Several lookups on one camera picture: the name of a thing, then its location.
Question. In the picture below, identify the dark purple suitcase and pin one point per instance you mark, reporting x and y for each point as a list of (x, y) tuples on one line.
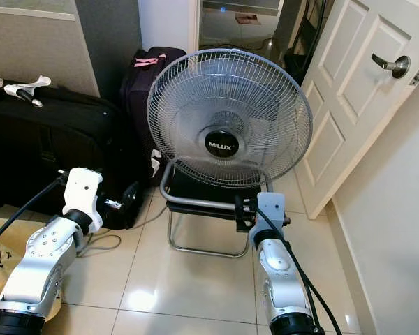
[(136, 105)]

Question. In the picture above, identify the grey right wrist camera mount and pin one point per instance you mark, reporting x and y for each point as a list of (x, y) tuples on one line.
[(270, 208)]

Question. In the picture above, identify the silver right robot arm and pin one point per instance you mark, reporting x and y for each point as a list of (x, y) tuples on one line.
[(279, 279)]

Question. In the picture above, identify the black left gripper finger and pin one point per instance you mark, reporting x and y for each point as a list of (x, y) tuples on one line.
[(133, 195)]

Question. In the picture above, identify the white panel door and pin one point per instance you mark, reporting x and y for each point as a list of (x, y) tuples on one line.
[(349, 84)]

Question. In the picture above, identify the pink suitcase ribbon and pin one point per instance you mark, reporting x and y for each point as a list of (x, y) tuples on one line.
[(145, 62)]

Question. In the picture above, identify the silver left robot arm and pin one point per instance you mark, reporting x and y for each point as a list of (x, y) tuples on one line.
[(38, 265)]

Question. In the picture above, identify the white luggage tag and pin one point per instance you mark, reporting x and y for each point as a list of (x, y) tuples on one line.
[(156, 162)]

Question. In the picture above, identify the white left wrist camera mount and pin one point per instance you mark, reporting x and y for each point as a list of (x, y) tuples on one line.
[(84, 188)]

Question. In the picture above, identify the silver MILUX floor fan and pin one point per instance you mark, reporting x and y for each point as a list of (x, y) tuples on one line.
[(221, 145)]

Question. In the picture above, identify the grey wardrobe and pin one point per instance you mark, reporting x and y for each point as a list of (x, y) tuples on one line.
[(42, 49)]

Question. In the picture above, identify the large black suitcase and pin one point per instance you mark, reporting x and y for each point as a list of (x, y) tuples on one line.
[(28, 139)]

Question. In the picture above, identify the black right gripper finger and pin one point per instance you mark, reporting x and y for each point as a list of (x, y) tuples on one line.
[(239, 215)]

